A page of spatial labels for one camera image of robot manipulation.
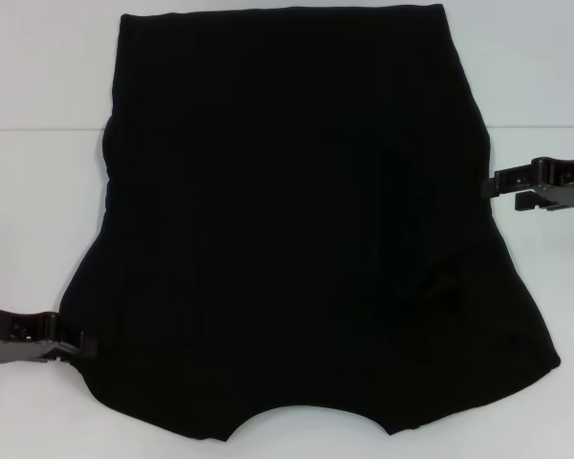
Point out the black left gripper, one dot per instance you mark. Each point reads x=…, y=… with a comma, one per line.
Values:
x=14, y=330

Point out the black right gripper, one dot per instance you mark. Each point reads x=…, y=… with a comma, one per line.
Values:
x=571, y=184

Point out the black shirt with FREE print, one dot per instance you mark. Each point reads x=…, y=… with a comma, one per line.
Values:
x=287, y=215

